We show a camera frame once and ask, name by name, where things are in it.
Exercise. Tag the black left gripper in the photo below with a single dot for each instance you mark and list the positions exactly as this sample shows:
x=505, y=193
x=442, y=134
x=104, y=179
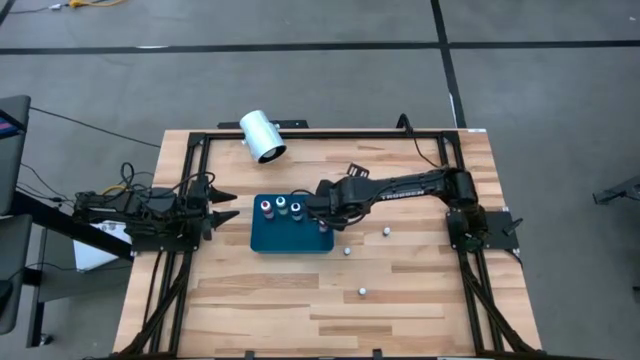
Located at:
x=200, y=215

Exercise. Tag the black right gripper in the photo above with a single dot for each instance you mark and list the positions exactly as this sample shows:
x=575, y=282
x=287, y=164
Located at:
x=335, y=202

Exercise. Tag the pink food colouring bottle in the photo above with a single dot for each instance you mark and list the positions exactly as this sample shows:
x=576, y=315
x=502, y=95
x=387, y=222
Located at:
x=323, y=228

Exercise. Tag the large black food colouring bottle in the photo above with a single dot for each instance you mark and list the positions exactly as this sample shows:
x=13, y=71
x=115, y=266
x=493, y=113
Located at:
x=296, y=211

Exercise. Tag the red food colouring bottle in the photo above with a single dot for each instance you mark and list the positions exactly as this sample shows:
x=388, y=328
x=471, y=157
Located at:
x=267, y=210

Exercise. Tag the green food colouring bottle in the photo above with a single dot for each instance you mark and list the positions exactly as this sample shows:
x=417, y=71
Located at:
x=281, y=205

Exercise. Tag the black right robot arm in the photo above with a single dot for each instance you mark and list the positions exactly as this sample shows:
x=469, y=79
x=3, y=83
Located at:
x=400, y=190

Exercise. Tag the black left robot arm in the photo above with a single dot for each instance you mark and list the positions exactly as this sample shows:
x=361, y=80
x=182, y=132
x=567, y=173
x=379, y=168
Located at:
x=140, y=210

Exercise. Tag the blue plastic tray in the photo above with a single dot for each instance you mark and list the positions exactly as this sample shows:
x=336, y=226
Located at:
x=290, y=240

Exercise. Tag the white cylinder lamp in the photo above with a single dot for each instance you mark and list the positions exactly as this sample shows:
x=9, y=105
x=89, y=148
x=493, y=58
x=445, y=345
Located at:
x=260, y=135

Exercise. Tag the black plate behind lamp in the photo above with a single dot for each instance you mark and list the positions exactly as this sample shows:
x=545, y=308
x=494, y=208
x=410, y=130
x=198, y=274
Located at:
x=295, y=124

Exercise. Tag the white box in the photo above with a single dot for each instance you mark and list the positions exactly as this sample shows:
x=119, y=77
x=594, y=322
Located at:
x=95, y=255

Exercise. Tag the black floor stand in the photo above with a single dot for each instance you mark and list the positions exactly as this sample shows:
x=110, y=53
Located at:
x=620, y=192

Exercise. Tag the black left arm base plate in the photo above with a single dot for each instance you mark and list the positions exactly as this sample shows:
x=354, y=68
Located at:
x=165, y=245

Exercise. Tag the black aluminium table frame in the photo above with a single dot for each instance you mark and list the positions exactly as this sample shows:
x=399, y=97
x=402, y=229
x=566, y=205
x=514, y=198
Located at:
x=350, y=135

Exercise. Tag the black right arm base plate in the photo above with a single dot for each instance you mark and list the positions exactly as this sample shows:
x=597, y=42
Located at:
x=500, y=235

